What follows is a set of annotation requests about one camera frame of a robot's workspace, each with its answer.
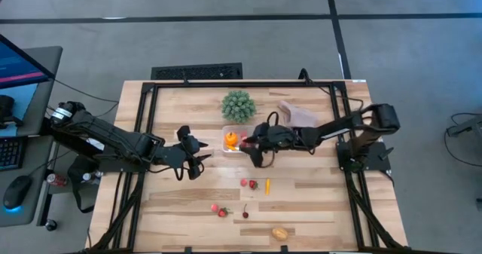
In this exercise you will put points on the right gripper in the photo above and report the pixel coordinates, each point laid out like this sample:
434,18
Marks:
278,137

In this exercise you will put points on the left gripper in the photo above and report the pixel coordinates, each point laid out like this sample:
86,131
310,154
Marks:
190,148

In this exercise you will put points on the clear plastic tupperware container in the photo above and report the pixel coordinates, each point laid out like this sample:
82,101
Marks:
250,129

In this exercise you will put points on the orange toy fruit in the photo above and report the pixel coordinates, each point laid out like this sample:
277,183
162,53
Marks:
231,138

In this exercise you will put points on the dark red toy cherry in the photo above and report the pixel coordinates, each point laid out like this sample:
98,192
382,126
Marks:
245,214

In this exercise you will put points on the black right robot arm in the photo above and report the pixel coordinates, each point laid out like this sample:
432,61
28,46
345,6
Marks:
339,127

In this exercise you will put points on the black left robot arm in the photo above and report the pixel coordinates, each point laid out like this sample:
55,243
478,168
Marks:
113,141

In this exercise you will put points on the green artificial ball plant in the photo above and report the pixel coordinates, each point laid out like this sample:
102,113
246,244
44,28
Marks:
238,106

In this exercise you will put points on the beige folded cloth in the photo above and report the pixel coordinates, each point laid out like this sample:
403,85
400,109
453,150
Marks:
297,114

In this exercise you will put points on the black floor vent grille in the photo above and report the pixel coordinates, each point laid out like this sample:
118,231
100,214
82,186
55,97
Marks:
196,72

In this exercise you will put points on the clear plastic bottle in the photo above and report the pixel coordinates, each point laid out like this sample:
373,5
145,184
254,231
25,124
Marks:
88,177

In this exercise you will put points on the red soda can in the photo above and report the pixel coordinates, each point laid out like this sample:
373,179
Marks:
57,179

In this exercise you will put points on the black caster wheel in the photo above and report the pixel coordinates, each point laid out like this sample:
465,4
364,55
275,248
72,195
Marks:
51,225

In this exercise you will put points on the grey side desk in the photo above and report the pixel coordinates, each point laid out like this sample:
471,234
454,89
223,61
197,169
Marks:
41,95

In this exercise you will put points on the black computer mouse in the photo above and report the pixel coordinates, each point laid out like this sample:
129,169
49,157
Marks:
17,191

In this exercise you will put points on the black keyboard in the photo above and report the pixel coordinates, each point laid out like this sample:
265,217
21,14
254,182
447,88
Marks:
9,154

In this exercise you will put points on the black rounded desk object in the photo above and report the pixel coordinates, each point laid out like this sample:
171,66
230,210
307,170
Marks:
5,111

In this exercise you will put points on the computer monitor blue screen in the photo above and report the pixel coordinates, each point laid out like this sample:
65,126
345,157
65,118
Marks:
19,67

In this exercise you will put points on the grey floor power box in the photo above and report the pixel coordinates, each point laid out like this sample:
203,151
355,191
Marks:
467,126

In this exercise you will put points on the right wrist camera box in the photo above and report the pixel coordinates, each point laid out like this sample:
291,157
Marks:
257,160

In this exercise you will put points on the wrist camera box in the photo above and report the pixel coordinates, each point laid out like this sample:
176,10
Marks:
195,171
257,160

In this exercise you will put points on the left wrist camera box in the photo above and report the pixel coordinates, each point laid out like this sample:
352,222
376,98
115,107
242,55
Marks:
195,171

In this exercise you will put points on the black aluminium table frame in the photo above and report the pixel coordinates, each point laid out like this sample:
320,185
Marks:
244,84

